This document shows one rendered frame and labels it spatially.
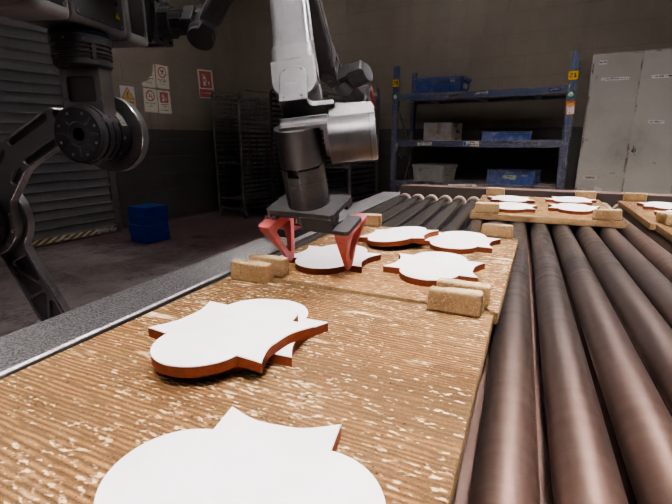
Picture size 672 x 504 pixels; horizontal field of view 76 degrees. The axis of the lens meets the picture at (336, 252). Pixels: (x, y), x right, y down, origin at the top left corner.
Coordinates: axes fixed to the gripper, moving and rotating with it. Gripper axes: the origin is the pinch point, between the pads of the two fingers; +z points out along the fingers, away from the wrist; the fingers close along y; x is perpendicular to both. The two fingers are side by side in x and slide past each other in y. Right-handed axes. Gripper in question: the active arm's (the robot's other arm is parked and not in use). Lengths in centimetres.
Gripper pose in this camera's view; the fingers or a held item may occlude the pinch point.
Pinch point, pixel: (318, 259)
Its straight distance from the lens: 63.4
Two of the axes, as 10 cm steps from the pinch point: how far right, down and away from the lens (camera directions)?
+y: -9.0, -1.2, 4.3
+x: -4.3, 5.0, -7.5
